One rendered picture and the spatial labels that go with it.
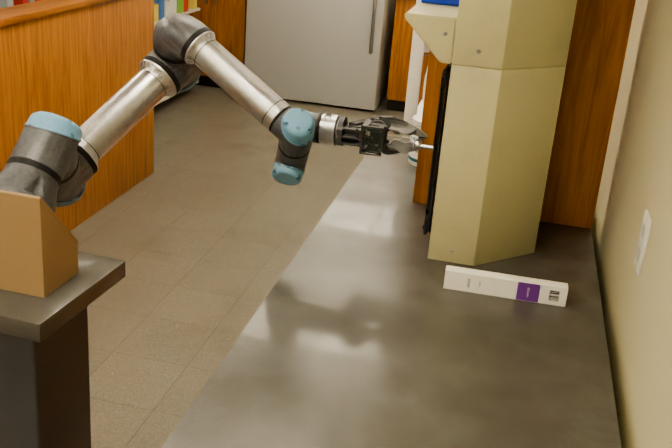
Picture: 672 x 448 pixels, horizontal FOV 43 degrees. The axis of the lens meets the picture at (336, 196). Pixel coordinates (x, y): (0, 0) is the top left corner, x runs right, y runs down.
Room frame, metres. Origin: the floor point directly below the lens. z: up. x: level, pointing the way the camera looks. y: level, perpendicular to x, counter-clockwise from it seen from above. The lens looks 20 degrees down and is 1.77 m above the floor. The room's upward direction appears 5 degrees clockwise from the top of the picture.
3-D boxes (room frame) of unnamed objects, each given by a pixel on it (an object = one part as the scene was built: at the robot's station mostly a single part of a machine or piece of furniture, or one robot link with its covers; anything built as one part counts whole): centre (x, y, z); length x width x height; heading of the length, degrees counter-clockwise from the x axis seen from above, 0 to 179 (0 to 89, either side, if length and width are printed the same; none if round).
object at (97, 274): (1.62, 0.65, 0.92); 0.32 x 0.32 x 0.04; 75
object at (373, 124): (1.99, -0.05, 1.20); 0.12 x 0.09 x 0.08; 79
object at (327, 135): (2.01, 0.02, 1.20); 0.08 x 0.05 x 0.08; 169
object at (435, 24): (2.04, -0.21, 1.46); 0.32 x 0.12 x 0.10; 169
